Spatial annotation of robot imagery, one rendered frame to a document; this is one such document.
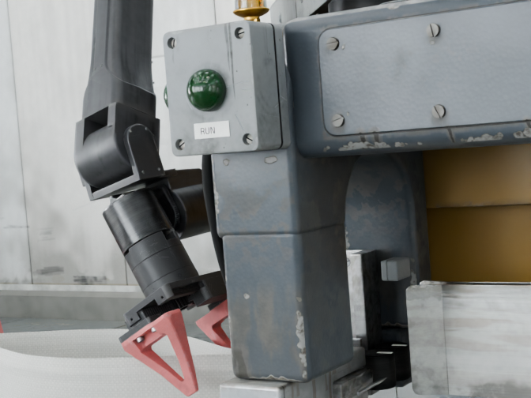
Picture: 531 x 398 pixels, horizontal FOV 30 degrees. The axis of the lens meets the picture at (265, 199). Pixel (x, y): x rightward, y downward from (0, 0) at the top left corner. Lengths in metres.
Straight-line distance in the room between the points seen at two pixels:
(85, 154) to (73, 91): 6.86
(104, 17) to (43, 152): 7.05
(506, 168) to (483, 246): 0.10
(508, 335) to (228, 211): 0.26
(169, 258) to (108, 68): 0.21
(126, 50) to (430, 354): 0.44
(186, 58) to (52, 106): 7.31
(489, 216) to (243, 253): 0.31
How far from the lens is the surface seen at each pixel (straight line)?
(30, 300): 8.31
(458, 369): 0.86
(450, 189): 0.93
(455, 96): 0.67
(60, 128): 7.96
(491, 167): 0.92
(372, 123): 0.69
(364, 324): 0.91
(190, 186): 1.04
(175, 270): 0.96
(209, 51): 0.70
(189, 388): 0.93
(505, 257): 0.97
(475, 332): 0.85
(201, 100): 0.69
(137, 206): 0.98
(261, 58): 0.69
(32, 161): 8.19
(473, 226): 0.98
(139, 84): 1.02
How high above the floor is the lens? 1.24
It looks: 3 degrees down
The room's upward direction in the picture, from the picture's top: 4 degrees counter-clockwise
